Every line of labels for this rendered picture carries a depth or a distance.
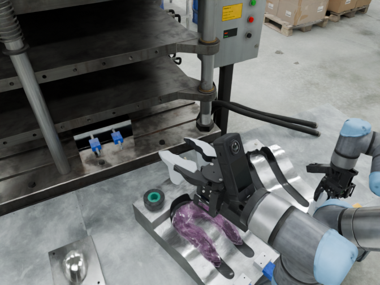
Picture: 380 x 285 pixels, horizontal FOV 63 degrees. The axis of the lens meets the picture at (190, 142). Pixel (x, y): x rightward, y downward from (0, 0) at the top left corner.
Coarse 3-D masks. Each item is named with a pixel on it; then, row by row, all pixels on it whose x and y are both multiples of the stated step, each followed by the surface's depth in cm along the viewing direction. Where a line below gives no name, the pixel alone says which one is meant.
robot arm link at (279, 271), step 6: (282, 264) 50; (276, 270) 54; (282, 270) 51; (276, 276) 54; (282, 276) 51; (288, 276) 49; (276, 282) 54; (282, 282) 52; (288, 282) 50; (294, 282) 49; (300, 282) 48
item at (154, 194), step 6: (150, 192) 117; (156, 192) 117; (162, 192) 117; (144, 198) 115; (150, 198) 117; (156, 198) 118; (162, 198) 115; (144, 204) 116; (150, 204) 113; (156, 204) 113; (162, 204) 114; (150, 210) 115; (156, 210) 114
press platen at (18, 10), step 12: (12, 0) 101; (24, 0) 103; (36, 0) 104; (48, 0) 106; (60, 0) 107; (72, 0) 109; (84, 0) 111; (96, 0) 112; (108, 0) 114; (12, 12) 103; (24, 12) 105
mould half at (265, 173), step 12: (252, 144) 149; (276, 144) 139; (252, 156) 133; (276, 156) 133; (264, 168) 130; (288, 168) 132; (264, 180) 127; (276, 180) 128; (288, 180) 129; (300, 180) 129; (276, 192) 125; (300, 192) 124; (312, 192) 124
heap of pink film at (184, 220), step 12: (192, 204) 118; (204, 204) 120; (180, 216) 114; (192, 216) 114; (204, 216) 115; (216, 216) 112; (180, 228) 112; (192, 228) 110; (216, 228) 110; (228, 228) 110; (192, 240) 106; (204, 240) 105; (240, 240) 111; (204, 252) 104; (216, 252) 105; (216, 264) 104
